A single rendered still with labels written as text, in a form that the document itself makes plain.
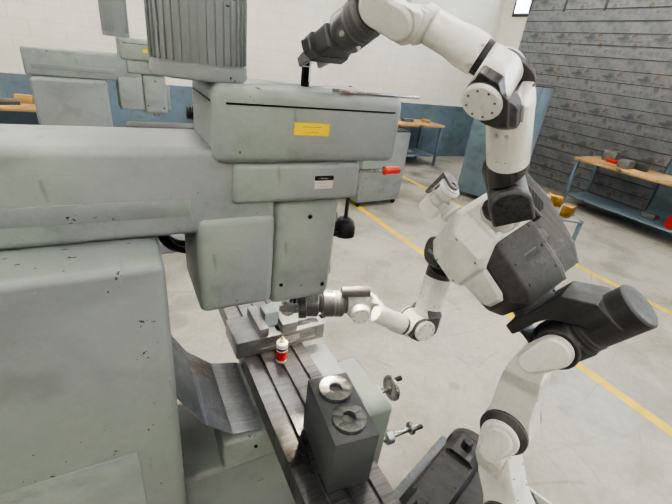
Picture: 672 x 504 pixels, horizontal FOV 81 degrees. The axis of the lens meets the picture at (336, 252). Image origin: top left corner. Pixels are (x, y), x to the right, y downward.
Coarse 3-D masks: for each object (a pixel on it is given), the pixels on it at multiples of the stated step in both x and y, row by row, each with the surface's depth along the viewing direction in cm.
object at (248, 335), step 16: (240, 320) 148; (256, 320) 143; (304, 320) 153; (320, 320) 154; (240, 336) 140; (256, 336) 141; (272, 336) 143; (288, 336) 147; (304, 336) 151; (320, 336) 155; (240, 352) 139; (256, 352) 143
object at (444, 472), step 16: (448, 448) 159; (464, 448) 157; (432, 464) 153; (448, 464) 154; (464, 464) 154; (416, 480) 147; (432, 480) 147; (448, 480) 148; (464, 480) 148; (480, 480) 151; (416, 496) 138; (432, 496) 141; (448, 496) 142; (464, 496) 145; (480, 496) 146
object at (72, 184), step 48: (0, 144) 69; (48, 144) 72; (96, 144) 76; (144, 144) 80; (192, 144) 84; (0, 192) 70; (48, 192) 73; (96, 192) 77; (144, 192) 81; (192, 192) 85; (0, 240) 73; (48, 240) 77; (96, 240) 81
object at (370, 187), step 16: (544, 96) 584; (544, 112) 613; (400, 128) 580; (480, 128) 642; (400, 144) 565; (480, 144) 649; (400, 160) 578; (464, 160) 674; (480, 160) 656; (368, 176) 559; (384, 176) 575; (400, 176) 593; (464, 176) 682; (480, 176) 663; (368, 192) 573; (384, 192) 590; (480, 192) 670
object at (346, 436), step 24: (312, 384) 109; (336, 384) 109; (312, 408) 108; (336, 408) 101; (360, 408) 102; (312, 432) 109; (336, 432) 96; (360, 432) 96; (336, 456) 94; (360, 456) 98; (336, 480) 99; (360, 480) 103
